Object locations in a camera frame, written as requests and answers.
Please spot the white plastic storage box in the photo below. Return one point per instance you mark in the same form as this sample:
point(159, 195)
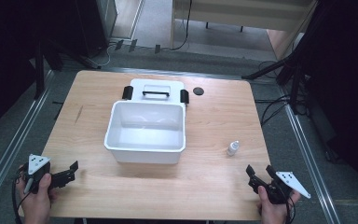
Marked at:
point(149, 140)

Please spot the black tape strip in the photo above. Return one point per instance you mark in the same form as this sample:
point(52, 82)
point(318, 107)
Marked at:
point(119, 44)
point(157, 49)
point(132, 45)

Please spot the black round table grommet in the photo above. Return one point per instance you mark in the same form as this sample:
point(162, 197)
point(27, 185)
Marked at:
point(198, 91)

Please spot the small white dropper bottle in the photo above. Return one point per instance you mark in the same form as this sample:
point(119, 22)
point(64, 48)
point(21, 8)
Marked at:
point(232, 149)

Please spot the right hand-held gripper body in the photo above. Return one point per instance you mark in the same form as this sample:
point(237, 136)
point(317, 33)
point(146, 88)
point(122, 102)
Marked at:
point(284, 186)

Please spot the black metal stand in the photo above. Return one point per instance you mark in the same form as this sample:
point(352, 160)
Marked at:
point(40, 68)
point(292, 68)

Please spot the white bench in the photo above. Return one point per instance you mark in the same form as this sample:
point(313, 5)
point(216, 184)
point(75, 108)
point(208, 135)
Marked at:
point(245, 12)

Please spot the metal floor rail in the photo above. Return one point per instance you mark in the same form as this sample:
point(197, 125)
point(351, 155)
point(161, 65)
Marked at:
point(15, 140)
point(174, 73)
point(310, 161)

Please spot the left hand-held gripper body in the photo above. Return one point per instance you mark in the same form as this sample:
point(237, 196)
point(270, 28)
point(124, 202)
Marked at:
point(38, 165)

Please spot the dark cabinet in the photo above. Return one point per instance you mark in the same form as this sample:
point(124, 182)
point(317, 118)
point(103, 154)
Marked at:
point(96, 25)

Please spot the person's right hand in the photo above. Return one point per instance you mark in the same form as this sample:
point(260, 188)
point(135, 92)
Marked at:
point(272, 213)

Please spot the dark curtain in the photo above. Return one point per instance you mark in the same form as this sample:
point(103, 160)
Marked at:
point(348, 77)
point(6, 46)

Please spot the person's left hand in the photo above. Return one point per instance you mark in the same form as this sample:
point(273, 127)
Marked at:
point(37, 205)

